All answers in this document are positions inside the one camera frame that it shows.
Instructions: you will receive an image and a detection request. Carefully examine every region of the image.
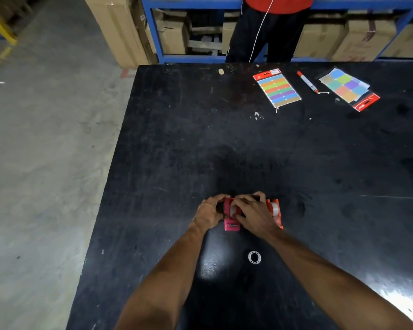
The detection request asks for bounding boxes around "person's left hand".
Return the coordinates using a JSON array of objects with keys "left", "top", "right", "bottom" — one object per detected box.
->
[{"left": 192, "top": 194, "right": 231, "bottom": 233}]

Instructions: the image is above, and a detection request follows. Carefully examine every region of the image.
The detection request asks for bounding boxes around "person's right hand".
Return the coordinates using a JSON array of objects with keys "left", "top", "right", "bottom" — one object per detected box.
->
[{"left": 232, "top": 192, "right": 280, "bottom": 238}]

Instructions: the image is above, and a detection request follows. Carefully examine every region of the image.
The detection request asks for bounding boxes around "pink tape dispenser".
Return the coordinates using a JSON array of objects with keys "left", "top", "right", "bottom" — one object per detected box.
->
[{"left": 223, "top": 197, "right": 242, "bottom": 232}]

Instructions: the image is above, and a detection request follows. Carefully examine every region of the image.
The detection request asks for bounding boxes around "person's left forearm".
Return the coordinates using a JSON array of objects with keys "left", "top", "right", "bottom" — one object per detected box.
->
[{"left": 115, "top": 223, "right": 208, "bottom": 330}]

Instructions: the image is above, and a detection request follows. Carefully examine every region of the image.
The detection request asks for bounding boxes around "person's right forearm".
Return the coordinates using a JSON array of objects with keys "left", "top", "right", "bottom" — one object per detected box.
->
[{"left": 264, "top": 226, "right": 413, "bottom": 330}]

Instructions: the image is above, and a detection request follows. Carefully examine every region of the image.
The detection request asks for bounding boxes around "orange tape dispenser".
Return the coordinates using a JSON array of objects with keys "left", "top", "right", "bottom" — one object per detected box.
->
[{"left": 266, "top": 199, "right": 284, "bottom": 230}]

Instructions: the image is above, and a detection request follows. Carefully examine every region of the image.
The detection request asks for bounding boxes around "striped colour label pack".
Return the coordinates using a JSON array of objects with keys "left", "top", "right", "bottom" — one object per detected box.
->
[{"left": 253, "top": 68, "right": 302, "bottom": 109}]

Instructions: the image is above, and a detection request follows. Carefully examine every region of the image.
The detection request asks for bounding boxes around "red marker pen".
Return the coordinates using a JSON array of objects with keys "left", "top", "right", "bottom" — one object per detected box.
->
[{"left": 297, "top": 71, "right": 319, "bottom": 94}]

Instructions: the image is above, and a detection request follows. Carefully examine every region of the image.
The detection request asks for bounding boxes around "blue metal shelf rack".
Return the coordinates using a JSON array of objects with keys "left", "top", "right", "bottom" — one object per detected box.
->
[{"left": 140, "top": 0, "right": 413, "bottom": 64}]

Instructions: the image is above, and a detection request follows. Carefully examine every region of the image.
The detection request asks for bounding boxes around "wooden pallet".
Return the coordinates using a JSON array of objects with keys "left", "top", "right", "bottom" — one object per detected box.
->
[{"left": 187, "top": 25, "right": 224, "bottom": 56}]

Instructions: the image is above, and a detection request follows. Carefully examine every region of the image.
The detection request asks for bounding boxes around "square colour label pack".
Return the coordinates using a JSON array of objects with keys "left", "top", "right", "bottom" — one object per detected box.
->
[{"left": 319, "top": 67, "right": 381, "bottom": 112}]

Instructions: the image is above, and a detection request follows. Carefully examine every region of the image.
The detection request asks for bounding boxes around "tall cardboard box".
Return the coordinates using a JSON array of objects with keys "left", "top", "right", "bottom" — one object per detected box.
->
[{"left": 83, "top": 0, "right": 159, "bottom": 69}]

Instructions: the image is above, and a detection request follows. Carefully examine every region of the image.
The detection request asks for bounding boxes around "white cable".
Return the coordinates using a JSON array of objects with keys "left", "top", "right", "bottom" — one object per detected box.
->
[{"left": 248, "top": 0, "right": 276, "bottom": 63}]

